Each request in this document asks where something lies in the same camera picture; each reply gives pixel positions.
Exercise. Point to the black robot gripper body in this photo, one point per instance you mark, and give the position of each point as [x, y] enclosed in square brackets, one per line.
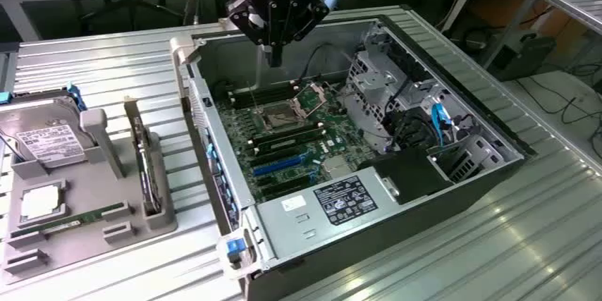
[281, 5]

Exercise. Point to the black graphics card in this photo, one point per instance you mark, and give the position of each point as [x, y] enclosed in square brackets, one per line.
[144, 160]

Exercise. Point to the metal socket cover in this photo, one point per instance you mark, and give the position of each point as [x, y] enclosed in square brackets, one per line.
[310, 98]

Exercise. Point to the thin metal locking lever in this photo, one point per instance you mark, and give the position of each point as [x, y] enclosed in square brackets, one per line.
[252, 98]

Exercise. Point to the grey metal disk bay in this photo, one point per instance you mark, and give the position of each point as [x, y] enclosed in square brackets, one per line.
[371, 96]

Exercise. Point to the CPU socket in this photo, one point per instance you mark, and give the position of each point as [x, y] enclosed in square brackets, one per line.
[279, 117]

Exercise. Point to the green motherboard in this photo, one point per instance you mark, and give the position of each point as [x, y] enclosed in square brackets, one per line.
[328, 132]

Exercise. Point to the blue disk carrier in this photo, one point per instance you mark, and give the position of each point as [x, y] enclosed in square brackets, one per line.
[77, 98]

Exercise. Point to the open black PC case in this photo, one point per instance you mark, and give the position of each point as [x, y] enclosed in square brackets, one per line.
[470, 110]

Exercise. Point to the silver chipset heatsink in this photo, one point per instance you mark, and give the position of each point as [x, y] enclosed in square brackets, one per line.
[336, 167]

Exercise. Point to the black box on floor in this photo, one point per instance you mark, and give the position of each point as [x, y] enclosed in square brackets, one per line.
[526, 58]

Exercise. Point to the black plastic air shroud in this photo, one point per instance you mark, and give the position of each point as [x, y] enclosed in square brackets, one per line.
[408, 174]

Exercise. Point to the silver hard disk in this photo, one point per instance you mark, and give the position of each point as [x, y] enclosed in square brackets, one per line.
[41, 128]

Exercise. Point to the metal slat side table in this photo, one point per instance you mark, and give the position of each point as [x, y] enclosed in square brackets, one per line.
[574, 1]

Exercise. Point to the grey power supply unit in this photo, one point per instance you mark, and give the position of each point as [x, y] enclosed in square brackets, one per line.
[300, 223]

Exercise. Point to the blue case latch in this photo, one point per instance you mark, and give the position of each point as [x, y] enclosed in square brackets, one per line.
[235, 247]

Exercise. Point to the silver CPU chip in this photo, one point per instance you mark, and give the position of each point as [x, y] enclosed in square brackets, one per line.
[41, 202]

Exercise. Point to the grey parts rack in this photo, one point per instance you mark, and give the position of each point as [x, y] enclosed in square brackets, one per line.
[93, 237]

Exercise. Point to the green RAM stick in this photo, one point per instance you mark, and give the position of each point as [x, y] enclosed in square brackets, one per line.
[61, 223]

